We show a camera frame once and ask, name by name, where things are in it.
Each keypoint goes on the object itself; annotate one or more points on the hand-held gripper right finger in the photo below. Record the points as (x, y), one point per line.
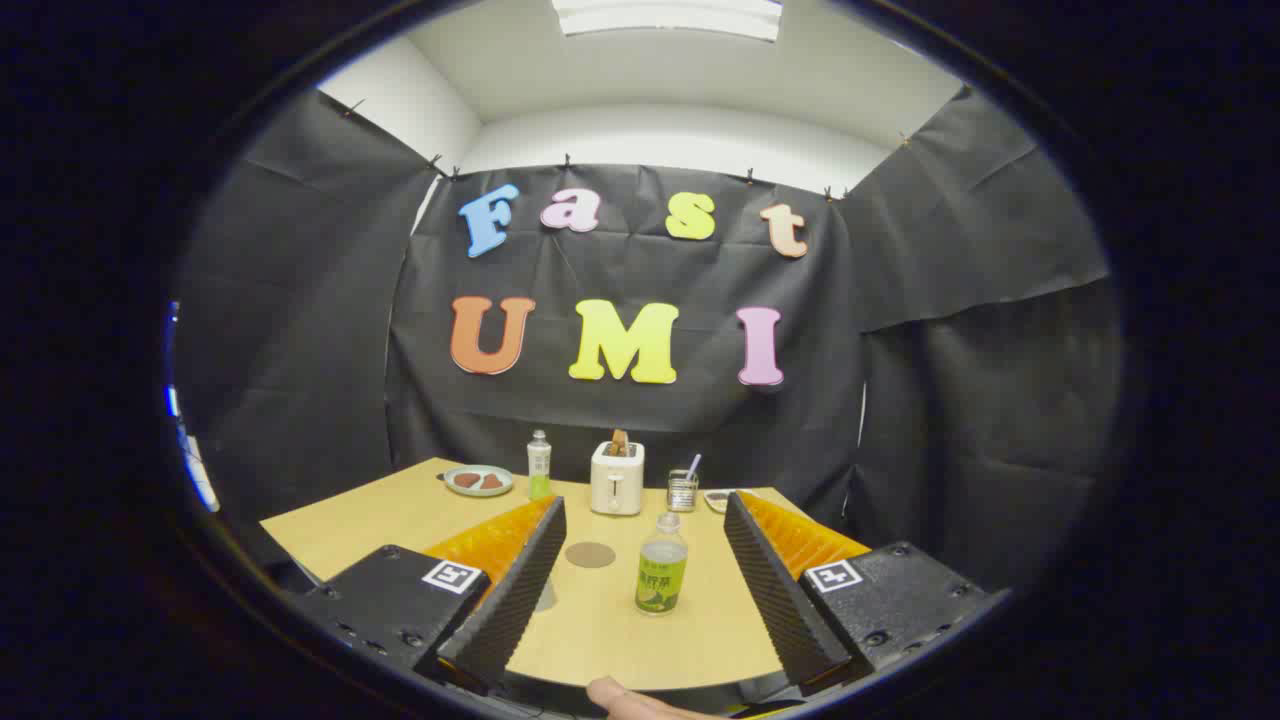
(775, 590)

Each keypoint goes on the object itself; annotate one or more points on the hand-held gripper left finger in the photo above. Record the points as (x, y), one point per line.
(520, 590)

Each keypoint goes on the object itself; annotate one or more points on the round brown coaster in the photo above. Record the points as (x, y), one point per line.
(590, 555)

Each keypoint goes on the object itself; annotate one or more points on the green label juice bottle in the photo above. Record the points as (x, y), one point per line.
(661, 580)

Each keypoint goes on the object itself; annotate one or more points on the tall slim green drink bottle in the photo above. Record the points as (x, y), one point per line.
(539, 470)

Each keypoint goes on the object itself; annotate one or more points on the pale green plate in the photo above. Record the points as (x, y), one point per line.
(478, 492)

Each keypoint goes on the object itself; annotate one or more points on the white divided dish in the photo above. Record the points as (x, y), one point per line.
(715, 500)

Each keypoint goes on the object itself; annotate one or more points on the wooden table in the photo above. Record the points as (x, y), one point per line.
(400, 520)

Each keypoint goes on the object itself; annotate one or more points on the white toaster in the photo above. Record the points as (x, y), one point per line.
(617, 485)

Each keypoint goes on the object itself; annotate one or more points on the striped straw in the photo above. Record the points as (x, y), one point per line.
(693, 465)

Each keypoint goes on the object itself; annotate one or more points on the brown toast slice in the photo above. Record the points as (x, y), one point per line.
(620, 443)

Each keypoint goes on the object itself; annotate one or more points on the black backdrop cloth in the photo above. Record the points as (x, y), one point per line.
(640, 420)

